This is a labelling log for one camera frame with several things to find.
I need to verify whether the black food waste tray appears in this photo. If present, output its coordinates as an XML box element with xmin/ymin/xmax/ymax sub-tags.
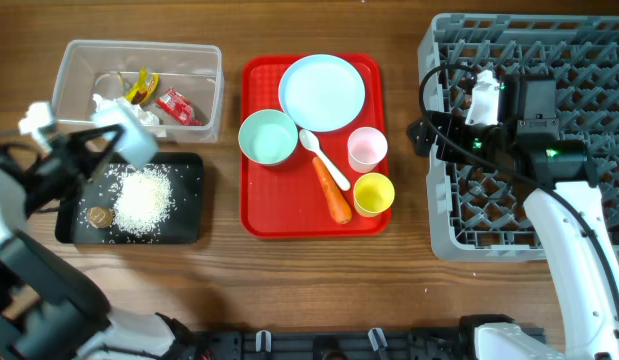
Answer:
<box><xmin>55</xmin><ymin>152</ymin><xmax>204</xmax><ymax>245</ymax></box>

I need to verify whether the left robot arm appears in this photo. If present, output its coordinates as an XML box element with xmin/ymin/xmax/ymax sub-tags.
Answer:
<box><xmin>0</xmin><ymin>125</ymin><xmax>198</xmax><ymax>359</ymax></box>

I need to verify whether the right black cable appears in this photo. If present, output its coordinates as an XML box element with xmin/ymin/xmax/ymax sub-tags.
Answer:
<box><xmin>418</xmin><ymin>63</ymin><xmax>619</xmax><ymax>351</ymax></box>

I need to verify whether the light blue plate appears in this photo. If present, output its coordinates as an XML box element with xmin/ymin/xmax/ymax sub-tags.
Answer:
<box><xmin>278</xmin><ymin>54</ymin><xmax>366</xmax><ymax>132</ymax></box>

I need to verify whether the mint green bowl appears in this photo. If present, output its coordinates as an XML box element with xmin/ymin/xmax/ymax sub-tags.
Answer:
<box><xmin>238</xmin><ymin>109</ymin><xmax>299</xmax><ymax>166</ymax></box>

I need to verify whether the white plastic spoon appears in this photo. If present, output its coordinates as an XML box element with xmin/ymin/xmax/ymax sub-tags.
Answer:
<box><xmin>299</xmin><ymin>129</ymin><xmax>351</xmax><ymax>191</ymax></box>

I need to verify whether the orange carrot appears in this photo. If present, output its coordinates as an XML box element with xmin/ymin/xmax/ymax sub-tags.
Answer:
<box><xmin>312</xmin><ymin>157</ymin><xmax>352</xmax><ymax>225</ymax></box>

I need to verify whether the light blue bowl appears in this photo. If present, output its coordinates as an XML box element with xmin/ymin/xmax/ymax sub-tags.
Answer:
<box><xmin>91</xmin><ymin>105</ymin><xmax>158</xmax><ymax>169</ymax></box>

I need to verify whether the left black cable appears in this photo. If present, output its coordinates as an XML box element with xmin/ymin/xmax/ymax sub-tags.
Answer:
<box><xmin>0</xmin><ymin>128</ymin><xmax>45</xmax><ymax>171</ymax></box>

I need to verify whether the yellow plastic cup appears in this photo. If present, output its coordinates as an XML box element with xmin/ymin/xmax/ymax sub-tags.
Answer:
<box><xmin>353</xmin><ymin>172</ymin><xmax>395</xmax><ymax>217</ymax></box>

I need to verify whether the yellow silver foil wrapper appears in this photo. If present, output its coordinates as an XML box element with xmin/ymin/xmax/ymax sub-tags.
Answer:
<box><xmin>117</xmin><ymin>68</ymin><xmax>159</xmax><ymax>105</ymax></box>

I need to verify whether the white napkin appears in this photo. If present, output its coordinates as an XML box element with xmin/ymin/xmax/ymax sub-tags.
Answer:
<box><xmin>90</xmin><ymin>94</ymin><xmax>160</xmax><ymax>136</ymax></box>

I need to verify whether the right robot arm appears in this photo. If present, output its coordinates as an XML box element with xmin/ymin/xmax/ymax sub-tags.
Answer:
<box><xmin>407</xmin><ymin>65</ymin><xmax>619</xmax><ymax>359</ymax></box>

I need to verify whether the brown food lump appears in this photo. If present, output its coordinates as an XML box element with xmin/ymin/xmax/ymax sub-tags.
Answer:
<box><xmin>86</xmin><ymin>206</ymin><xmax>114</xmax><ymax>229</ymax></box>

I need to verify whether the pink plastic cup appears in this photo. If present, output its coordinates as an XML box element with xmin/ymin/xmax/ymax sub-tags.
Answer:
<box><xmin>347</xmin><ymin>127</ymin><xmax>388</xmax><ymax>173</ymax></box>

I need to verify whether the black cable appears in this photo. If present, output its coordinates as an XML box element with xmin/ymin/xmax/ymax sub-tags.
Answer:
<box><xmin>418</xmin><ymin>63</ymin><xmax>619</xmax><ymax>351</ymax></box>
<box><xmin>0</xmin><ymin>128</ymin><xmax>45</xmax><ymax>171</ymax></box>

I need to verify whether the red snack wrapper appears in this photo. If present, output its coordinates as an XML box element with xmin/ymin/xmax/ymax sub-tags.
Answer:
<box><xmin>155</xmin><ymin>87</ymin><xmax>201</xmax><ymax>126</ymax></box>

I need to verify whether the pile of white rice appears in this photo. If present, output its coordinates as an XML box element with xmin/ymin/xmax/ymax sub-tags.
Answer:
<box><xmin>81</xmin><ymin>164</ymin><xmax>176</xmax><ymax>237</ymax></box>

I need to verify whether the red serving tray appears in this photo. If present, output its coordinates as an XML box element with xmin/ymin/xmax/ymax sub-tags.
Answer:
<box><xmin>239</xmin><ymin>53</ymin><xmax>391</xmax><ymax>239</ymax></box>

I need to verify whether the clear plastic waste bin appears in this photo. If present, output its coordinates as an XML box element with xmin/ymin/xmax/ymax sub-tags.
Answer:
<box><xmin>52</xmin><ymin>40</ymin><xmax>224</xmax><ymax>143</ymax></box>

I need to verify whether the grey dishwasher rack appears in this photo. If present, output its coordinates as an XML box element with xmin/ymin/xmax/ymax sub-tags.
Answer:
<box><xmin>418</xmin><ymin>13</ymin><xmax>619</xmax><ymax>262</ymax></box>

